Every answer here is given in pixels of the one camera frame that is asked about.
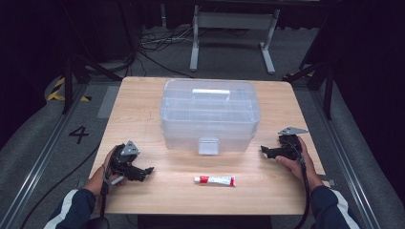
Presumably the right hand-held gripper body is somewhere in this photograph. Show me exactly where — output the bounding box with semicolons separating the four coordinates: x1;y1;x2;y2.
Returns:
275;126;309;161

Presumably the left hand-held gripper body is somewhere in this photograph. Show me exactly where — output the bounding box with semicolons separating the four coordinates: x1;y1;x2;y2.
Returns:
109;140;143;180

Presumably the red and white ointment tube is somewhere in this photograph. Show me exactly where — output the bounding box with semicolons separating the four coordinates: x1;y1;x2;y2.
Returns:
193;175;238;188

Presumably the clear plastic storage box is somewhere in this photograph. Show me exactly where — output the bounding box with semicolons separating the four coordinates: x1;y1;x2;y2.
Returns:
160;78;262;156

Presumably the person's right hand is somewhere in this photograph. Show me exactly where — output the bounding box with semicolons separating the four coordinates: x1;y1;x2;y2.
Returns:
274;136;323;193

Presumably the person's left hand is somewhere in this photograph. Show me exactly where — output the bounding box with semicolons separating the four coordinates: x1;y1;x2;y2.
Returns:
87;146;128;197

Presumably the black metal stand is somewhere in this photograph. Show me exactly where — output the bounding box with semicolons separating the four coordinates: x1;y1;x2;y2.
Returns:
61;52;124;115
282;58;339;121

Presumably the yellow and black floor tape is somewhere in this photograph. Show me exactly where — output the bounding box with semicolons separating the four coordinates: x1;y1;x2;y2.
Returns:
46;76;93;103

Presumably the left hand-held gripper cable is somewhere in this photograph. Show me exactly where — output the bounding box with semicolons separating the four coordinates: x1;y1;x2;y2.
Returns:
86;164;112;229

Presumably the hand-held gripper cable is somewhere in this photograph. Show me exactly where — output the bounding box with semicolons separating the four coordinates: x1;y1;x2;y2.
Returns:
288;139;311;229
86;164;112;229

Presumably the right hand-held gripper cable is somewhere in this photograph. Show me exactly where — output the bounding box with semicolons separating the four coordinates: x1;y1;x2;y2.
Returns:
288;139;311;229

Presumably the grey metal floor rail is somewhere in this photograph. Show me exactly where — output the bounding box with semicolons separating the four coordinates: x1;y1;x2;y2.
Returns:
0;83;89;229
309;90;384;229

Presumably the black floor cable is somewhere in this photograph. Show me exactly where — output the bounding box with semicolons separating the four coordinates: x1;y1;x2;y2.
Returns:
19;142;101;229

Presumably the bundle of floor cables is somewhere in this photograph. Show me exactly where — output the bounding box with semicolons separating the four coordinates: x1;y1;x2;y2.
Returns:
137;26;196;79

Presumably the desk with grey metal frame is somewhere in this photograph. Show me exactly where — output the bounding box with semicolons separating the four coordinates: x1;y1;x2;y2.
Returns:
189;3;282;75

